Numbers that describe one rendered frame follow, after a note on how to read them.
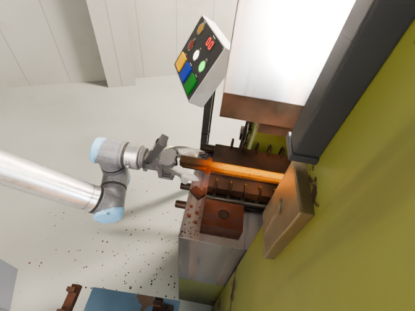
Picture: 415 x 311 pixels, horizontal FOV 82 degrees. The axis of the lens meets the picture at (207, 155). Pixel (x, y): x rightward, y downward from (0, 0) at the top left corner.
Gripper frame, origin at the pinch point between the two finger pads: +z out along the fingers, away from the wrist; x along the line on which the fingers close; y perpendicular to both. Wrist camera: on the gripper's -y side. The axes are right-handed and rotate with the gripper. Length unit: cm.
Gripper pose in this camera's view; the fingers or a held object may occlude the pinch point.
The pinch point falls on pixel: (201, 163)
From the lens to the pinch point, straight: 78.6
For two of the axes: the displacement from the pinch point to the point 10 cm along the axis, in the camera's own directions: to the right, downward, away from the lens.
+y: -0.9, 6.5, 7.5
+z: 9.8, 1.7, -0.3
